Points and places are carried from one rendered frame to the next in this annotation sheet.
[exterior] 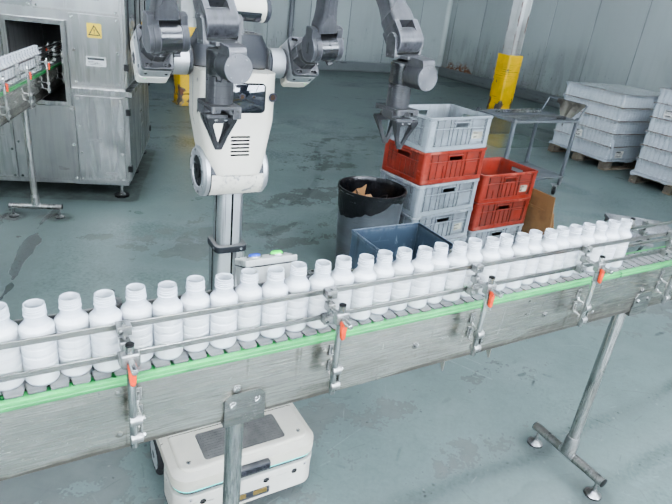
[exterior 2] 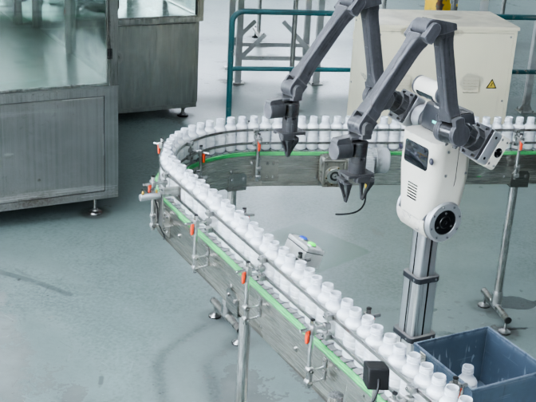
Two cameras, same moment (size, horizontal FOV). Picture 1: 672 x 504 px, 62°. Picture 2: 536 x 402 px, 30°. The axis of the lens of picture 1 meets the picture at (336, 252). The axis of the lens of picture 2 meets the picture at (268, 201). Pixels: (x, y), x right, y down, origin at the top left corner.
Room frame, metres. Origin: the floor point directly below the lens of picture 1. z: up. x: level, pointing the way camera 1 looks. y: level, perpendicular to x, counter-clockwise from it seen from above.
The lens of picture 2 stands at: (1.32, -3.16, 2.56)
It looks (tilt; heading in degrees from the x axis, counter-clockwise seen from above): 21 degrees down; 93
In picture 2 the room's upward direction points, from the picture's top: 3 degrees clockwise
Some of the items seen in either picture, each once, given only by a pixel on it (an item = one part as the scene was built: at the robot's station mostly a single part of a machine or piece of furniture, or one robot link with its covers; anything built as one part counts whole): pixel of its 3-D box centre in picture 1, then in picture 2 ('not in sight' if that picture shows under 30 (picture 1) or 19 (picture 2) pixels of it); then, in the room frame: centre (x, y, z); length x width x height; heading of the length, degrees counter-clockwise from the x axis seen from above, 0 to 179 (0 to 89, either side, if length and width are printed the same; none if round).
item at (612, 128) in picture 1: (613, 124); not in sight; (8.20, -3.71, 0.50); 1.23 x 1.05 x 1.00; 120
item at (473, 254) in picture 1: (469, 266); (345, 324); (1.42, -0.37, 1.08); 0.06 x 0.06 x 0.17
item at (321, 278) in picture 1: (320, 293); (273, 263); (1.16, 0.03, 1.08); 0.06 x 0.06 x 0.17
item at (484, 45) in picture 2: not in sight; (426, 93); (2.03, 4.39, 0.59); 1.10 x 0.62 x 1.18; 14
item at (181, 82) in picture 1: (187, 65); not in sight; (8.56, 2.53, 0.55); 0.40 x 0.40 x 1.10; 32
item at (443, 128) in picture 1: (439, 126); not in sight; (3.85, -0.59, 1.00); 0.61 x 0.41 x 0.22; 129
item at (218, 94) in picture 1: (219, 93); (289, 125); (1.18, 0.28, 1.51); 0.10 x 0.07 x 0.07; 32
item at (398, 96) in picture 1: (398, 98); (356, 166); (1.42, -0.11, 1.51); 0.10 x 0.07 x 0.07; 32
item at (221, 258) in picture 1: (225, 291); (415, 318); (1.71, 0.37, 0.74); 0.11 x 0.11 x 0.40; 32
